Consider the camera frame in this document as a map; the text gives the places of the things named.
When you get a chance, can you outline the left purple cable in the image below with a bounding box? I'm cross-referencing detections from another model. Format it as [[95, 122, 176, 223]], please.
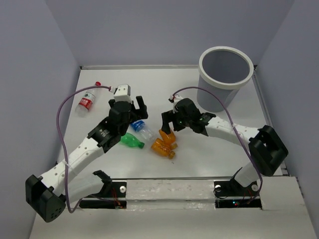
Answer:
[[57, 85, 115, 214]]

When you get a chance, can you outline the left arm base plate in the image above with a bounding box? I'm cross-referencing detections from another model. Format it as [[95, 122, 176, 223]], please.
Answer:
[[79, 181, 127, 209]]

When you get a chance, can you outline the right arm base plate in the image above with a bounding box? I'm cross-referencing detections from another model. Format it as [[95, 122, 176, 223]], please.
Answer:
[[213, 180, 262, 209]]

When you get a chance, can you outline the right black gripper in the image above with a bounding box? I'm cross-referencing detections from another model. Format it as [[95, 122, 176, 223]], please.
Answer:
[[161, 109, 192, 134]]

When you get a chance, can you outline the orange bottle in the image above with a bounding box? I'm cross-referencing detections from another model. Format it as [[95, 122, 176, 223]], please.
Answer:
[[151, 138, 177, 159], [159, 129, 178, 149]]

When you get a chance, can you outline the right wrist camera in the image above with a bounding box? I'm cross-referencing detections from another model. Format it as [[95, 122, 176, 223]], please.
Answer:
[[168, 94, 184, 114]]

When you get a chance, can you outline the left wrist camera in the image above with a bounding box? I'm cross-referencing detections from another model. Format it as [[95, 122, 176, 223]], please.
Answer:
[[114, 84, 132, 104]]

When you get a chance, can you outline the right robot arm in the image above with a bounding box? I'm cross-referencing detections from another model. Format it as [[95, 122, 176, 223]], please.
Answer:
[[161, 98, 289, 197]]

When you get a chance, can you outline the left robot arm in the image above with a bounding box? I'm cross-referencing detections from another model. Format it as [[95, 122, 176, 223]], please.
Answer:
[[25, 96, 148, 223]]

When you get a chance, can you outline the green plastic bottle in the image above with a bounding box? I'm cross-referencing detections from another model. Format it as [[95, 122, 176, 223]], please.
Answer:
[[120, 133, 145, 149]]

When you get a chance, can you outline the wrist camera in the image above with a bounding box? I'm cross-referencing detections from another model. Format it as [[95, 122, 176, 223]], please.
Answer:
[[168, 94, 184, 114], [114, 84, 132, 104]]

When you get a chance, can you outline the blue label bottle lower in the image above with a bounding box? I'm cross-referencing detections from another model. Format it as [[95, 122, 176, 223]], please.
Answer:
[[130, 120, 156, 142]]

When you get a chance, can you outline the red label water bottle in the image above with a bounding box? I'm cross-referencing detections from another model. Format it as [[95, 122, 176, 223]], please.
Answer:
[[75, 88, 100, 117]]

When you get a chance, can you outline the white round bin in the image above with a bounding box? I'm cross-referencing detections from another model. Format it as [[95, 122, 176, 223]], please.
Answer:
[[197, 46, 254, 112]]

